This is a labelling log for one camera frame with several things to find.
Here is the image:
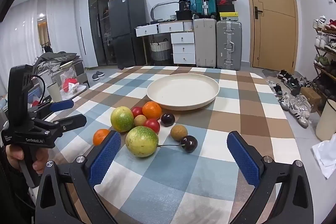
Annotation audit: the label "brown round fruit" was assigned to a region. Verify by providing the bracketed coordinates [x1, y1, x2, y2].
[171, 124, 188, 140]

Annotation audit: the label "pile of shoes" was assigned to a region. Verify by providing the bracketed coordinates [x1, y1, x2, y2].
[266, 69, 312, 129]

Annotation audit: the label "white tumbler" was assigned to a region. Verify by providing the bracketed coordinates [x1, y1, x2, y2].
[47, 83, 62, 103]

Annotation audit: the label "brown cardboard box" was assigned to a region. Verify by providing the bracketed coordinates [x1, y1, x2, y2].
[300, 87, 322, 107]

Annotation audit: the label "woven laundry basket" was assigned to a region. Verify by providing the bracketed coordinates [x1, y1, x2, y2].
[150, 39, 172, 61]

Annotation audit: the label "orange tangerine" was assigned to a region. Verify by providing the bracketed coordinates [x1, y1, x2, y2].
[93, 129, 111, 146]
[142, 102, 162, 120]

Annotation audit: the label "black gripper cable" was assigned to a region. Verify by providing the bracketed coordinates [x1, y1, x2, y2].
[31, 75, 53, 104]

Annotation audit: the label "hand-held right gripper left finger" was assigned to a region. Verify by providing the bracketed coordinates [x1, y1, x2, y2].
[35, 131, 122, 224]

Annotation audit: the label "white plastic bag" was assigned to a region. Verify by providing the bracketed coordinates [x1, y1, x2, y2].
[312, 133, 336, 179]

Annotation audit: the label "checkered tablecloth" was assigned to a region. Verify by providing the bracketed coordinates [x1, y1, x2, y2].
[34, 66, 302, 224]

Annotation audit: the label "shoe rack with shoes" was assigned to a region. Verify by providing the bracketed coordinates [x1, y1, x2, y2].
[312, 15, 336, 114]

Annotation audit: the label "clear bag with red item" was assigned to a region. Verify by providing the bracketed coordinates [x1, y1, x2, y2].
[62, 68, 81, 94]

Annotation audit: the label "dark jacket pile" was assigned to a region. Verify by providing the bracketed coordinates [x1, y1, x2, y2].
[35, 51, 81, 73]

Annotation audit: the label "black refrigerator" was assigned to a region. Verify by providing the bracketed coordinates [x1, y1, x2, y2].
[108, 0, 147, 69]

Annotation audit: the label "white curtain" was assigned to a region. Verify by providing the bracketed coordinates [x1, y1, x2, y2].
[0, 0, 79, 94]

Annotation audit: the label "dark purple plum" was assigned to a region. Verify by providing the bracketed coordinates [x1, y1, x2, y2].
[161, 113, 176, 127]
[157, 135, 198, 153]

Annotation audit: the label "white bin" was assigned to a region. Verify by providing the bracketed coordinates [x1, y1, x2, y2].
[316, 99, 336, 141]

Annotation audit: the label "white drawer desk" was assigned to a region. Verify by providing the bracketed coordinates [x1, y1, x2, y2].
[135, 20, 196, 65]

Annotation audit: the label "grey doormat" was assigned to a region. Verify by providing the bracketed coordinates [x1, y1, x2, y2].
[262, 69, 281, 78]

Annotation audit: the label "grey chair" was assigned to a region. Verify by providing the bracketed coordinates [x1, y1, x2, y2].
[75, 61, 90, 89]

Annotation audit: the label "stacked black boxes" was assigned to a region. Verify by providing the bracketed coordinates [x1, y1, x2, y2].
[175, 0, 195, 21]

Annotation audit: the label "person's left hand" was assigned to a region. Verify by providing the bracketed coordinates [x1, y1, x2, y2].
[6, 146, 49, 170]

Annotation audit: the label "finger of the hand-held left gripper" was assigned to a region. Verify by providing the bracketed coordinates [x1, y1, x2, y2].
[42, 114, 87, 135]
[29, 100, 74, 119]

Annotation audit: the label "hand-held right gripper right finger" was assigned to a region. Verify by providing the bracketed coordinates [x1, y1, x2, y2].
[227, 131, 314, 224]

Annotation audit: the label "silver suitcase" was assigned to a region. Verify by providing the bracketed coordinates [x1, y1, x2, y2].
[216, 20, 242, 71]

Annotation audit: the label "standing mirror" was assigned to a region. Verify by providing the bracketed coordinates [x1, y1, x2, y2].
[37, 14, 51, 47]

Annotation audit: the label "white wardrobe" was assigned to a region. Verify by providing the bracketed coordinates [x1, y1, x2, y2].
[75, 0, 99, 68]

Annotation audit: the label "cream round plate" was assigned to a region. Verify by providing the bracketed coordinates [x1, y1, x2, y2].
[146, 73, 219, 111]

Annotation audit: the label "dark glass cabinet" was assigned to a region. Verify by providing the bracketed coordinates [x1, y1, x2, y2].
[88, 0, 125, 67]

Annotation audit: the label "wooden door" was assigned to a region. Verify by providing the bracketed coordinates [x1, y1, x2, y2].
[240, 0, 299, 74]

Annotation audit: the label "oval silver mirror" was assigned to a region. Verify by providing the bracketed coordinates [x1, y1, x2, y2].
[150, 1, 180, 24]

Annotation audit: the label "yellow black shoebox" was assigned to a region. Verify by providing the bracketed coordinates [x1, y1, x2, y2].
[219, 12, 239, 21]

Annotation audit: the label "large green passion fruit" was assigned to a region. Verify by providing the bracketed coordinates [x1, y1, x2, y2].
[125, 126, 159, 158]

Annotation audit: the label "beige suitcase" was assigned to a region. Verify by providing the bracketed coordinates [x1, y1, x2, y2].
[193, 18, 217, 68]

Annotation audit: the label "small pale yellow fruit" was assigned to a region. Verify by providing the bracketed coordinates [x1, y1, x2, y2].
[134, 114, 147, 127]

